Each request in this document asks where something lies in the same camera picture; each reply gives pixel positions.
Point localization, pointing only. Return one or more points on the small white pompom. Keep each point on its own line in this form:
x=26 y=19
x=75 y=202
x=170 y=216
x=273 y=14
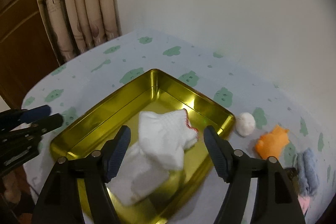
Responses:
x=245 y=124

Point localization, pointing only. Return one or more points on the pink wet wipes pack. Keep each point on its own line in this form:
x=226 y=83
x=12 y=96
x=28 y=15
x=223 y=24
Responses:
x=304 y=202

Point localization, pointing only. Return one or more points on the red gold toffee tin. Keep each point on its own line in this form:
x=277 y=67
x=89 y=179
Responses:
x=159 y=92

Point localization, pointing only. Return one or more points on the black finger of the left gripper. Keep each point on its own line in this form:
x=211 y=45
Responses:
x=41 y=126

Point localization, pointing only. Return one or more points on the dark wooden door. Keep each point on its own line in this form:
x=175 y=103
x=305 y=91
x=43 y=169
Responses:
x=26 y=53

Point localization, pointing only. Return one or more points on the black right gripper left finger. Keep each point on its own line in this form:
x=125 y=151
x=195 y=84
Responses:
x=59 y=200

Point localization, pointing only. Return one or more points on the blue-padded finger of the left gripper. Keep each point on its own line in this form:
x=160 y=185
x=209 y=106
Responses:
x=35 y=114

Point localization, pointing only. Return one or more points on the orange plush toy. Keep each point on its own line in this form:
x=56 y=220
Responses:
x=272 y=143

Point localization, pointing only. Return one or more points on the blue towel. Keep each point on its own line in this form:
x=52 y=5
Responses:
x=308 y=179

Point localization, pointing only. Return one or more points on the white knitted cloth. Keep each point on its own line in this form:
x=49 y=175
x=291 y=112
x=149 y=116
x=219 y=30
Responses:
x=161 y=145

